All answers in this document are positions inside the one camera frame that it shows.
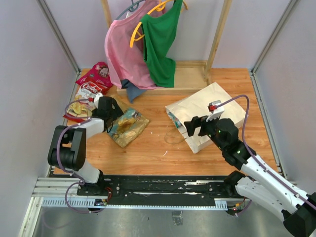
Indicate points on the beige paper bag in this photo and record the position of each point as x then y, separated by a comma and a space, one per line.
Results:
197, 105

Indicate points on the green Fox's candy bag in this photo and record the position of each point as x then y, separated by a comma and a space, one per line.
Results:
174, 119

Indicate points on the grey-blue clothes hanger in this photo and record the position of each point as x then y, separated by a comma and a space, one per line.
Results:
133, 7

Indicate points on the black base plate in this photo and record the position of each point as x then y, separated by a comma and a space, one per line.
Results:
164, 190

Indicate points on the wooden clothes rack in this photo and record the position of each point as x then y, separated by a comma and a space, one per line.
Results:
190, 76

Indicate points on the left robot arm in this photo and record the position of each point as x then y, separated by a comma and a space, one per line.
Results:
68, 146

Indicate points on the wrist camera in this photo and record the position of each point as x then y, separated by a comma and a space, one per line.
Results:
215, 110
94, 101

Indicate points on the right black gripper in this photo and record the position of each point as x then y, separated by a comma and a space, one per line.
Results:
197, 121

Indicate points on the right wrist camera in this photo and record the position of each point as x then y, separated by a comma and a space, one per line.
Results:
215, 110

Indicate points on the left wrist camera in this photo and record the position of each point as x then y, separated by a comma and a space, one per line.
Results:
94, 101

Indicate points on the blue cloth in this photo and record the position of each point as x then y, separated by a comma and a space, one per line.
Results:
131, 90

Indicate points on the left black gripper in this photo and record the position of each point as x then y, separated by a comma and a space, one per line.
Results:
117, 112

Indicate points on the red Chulpi snack bag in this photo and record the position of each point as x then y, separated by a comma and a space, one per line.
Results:
82, 106

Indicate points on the teal chips snack bag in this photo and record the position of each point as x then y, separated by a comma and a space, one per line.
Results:
128, 126

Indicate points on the pink REAL snack bag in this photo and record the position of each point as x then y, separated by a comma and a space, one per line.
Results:
98, 77

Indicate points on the green tank top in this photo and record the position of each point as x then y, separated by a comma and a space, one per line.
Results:
160, 33

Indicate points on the pink mesh shirt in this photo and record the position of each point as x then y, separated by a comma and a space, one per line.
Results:
123, 61

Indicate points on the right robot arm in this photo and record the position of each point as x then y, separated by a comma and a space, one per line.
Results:
256, 180

